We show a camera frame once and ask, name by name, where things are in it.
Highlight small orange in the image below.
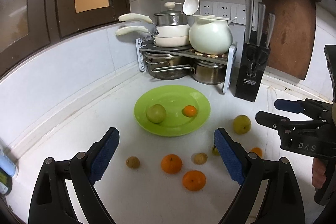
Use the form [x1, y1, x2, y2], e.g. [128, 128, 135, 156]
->
[250, 147, 263, 158]

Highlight yellow pear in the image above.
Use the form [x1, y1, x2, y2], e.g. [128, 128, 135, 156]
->
[232, 115, 252, 135]

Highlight green tomato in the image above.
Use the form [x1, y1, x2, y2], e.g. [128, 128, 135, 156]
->
[211, 145, 220, 156]

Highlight brown kiwi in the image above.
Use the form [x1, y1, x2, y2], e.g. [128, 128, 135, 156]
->
[193, 152, 208, 165]
[126, 156, 140, 169]

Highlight large orange mandarin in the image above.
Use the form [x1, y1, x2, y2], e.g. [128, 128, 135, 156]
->
[182, 170, 207, 192]

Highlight small orange mandarin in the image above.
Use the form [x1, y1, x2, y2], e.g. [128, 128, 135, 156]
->
[182, 105, 198, 118]

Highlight orange with stem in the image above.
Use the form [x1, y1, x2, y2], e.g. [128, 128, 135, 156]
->
[161, 154, 183, 174]

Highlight green apple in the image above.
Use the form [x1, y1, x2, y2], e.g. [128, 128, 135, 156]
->
[146, 104, 166, 124]

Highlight person's right hand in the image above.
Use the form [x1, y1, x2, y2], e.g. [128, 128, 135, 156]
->
[312, 158, 326, 189]

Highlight black knife block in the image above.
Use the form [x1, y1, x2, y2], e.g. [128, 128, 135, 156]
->
[235, 0, 276, 102]

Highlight green dish soap bottle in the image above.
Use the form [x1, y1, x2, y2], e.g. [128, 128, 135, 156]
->
[0, 168, 13, 196]

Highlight white blue pump bottle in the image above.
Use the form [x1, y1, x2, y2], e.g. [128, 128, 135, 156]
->
[0, 149, 18, 177]

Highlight wooden cutting board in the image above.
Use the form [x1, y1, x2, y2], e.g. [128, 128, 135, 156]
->
[262, 0, 316, 80]

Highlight grey pot rack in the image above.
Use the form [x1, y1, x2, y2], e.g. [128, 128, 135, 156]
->
[135, 37, 237, 94]

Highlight steel pot under rack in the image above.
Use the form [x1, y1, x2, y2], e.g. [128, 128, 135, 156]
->
[192, 60, 227, 85]

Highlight green plastic plate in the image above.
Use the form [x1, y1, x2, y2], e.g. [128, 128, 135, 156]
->
[134, 85, 211, 137]

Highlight white ceramic pot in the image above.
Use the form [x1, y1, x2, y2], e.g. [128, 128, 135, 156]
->
[189, 15, 233, 55]

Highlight steel pan under rack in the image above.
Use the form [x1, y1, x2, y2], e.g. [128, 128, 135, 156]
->
[143, 52, 195, 80]

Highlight cream saucepan lower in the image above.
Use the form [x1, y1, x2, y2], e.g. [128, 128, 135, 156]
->
[115, 25, 190, 47]

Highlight cream saucepan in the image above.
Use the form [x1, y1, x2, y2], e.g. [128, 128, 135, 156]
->
[116, 13, 190, 38]
[115, 25, 190, 47]

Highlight cream saucepan upper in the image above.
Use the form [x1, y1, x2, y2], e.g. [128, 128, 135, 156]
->
[116, 13, 190, 38]

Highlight white ladle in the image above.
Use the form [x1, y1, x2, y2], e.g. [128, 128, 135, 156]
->
[183, 0, 199, 16]

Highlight steel pot with lid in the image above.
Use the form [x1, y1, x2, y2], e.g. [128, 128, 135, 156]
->
[154, 2, 188, 27]

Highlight wall power sockets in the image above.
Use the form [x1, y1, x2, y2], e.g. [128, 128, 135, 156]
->
[199, 1, 245, 25]

